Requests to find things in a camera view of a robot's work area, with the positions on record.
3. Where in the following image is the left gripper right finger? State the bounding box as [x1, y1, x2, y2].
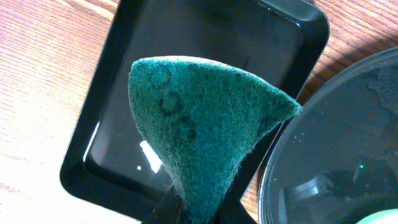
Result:
[219, 191, 256, 224]

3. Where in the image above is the green yellow sponge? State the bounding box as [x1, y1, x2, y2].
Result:
[128, 56, 302, 223]

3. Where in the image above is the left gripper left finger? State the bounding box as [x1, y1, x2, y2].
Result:
[142, 187, 187, 224]

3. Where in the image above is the light green plate right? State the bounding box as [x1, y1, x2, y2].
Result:
[356, 208, 398, 224]

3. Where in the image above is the black round tray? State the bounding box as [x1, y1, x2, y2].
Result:
[258, 48, 397, 224]

